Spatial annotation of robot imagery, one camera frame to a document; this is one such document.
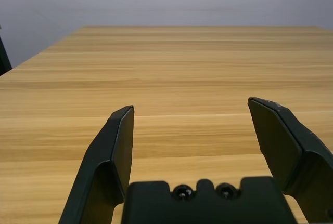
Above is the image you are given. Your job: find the black metal frame bar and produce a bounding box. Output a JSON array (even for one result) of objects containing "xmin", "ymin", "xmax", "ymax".
[{"xmin": 0, "ymin": 36, "xmax": 13, "ymax": 77}]

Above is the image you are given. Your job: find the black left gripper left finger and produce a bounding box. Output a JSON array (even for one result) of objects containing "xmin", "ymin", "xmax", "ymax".
[{"xmin": 58, "ymin": 105, "xmax": 135, "ymax": 224}]

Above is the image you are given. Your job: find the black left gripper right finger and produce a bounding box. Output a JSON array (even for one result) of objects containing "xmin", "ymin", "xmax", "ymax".
[{"xmin": 247, "ymin": 97, "xmax": 333, "ymax": 224}]

